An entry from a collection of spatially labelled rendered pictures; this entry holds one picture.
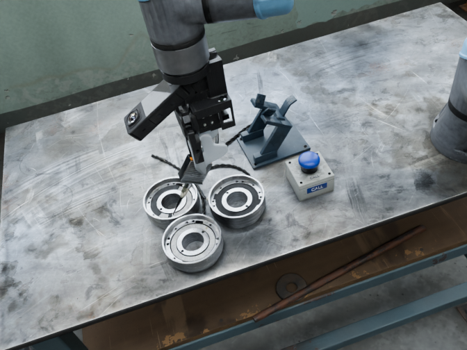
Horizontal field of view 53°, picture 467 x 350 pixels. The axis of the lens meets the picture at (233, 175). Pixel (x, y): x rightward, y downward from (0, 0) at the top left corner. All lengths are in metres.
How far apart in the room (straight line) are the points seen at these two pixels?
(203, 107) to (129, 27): 1.77
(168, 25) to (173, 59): 0.05
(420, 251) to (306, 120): 0.40
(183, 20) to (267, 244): 0.42
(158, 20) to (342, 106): 0.59
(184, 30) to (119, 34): 1.84
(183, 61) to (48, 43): 1.85
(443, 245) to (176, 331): 0.63
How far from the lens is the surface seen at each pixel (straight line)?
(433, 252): 1.17
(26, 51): 2.49
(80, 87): 2.59
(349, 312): 1.68
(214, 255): 0.81
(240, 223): 0.85
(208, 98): 0.71
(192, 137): 0.71
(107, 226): 0.95
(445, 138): 1.00
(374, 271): 1.12
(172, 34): 0.62
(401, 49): 1.29
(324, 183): 0.89
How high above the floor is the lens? 1.50
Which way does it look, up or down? 47 degrees down
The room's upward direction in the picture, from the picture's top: 11 degrees counter-clockwise
